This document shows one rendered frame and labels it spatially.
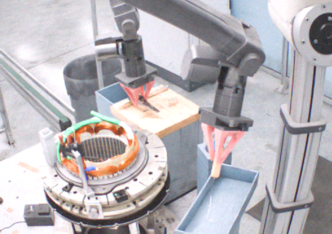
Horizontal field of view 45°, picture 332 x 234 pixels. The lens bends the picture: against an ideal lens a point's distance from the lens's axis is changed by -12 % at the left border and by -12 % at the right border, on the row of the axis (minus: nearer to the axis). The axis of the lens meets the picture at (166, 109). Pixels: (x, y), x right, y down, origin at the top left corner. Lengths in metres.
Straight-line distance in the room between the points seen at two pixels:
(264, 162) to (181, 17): 2.15
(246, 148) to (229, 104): 2.08
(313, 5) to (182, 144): 0.64
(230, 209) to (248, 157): 1.85
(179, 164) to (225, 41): 0.62
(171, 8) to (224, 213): 0.49
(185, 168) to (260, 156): 1.55
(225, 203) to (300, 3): 0.49
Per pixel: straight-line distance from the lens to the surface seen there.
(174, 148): 1.26
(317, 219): 2.44
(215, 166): 0.89
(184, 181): 1.37
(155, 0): 0.69
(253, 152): 2.88
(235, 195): 1.04
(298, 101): 1.00
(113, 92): 1.44
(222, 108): 0.84
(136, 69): 1.19
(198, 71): 0.81
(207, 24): 0.74
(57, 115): 1.92
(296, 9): 0.85
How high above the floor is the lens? 1.73
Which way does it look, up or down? 31 degrees down
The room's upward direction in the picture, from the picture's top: 3 degrees counter-clockwise
